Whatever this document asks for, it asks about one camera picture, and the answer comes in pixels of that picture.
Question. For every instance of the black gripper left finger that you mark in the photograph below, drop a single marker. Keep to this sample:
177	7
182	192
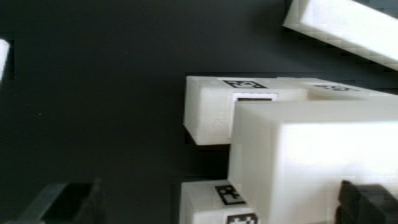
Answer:
68	204

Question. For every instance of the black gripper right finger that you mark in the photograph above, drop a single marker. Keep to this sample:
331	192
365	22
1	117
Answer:
369	205

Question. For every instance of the white chair back frame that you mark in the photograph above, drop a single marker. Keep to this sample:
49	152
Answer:
306	144

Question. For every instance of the white chair leg with tag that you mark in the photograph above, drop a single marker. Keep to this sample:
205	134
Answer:
212	204

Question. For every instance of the white chair seat plate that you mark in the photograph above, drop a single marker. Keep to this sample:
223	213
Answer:
328	90

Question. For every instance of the white U-shaped fence frame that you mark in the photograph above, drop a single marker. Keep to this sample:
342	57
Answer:
155	37

